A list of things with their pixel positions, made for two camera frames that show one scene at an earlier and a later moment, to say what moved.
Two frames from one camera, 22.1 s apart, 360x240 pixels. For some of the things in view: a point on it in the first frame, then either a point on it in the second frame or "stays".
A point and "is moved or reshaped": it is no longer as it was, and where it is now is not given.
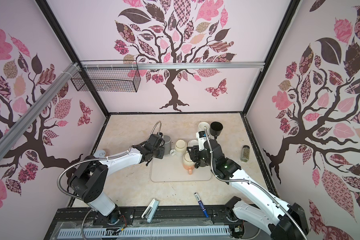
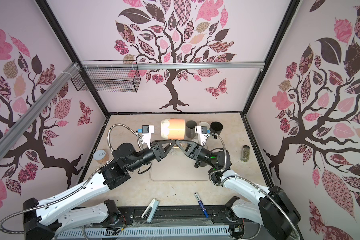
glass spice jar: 245,153 stays
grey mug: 167,145 is moved or reshaped
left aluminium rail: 30,113 stays
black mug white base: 216,128 stays
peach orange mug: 188,163 -> 173,128
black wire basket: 107,76 stays
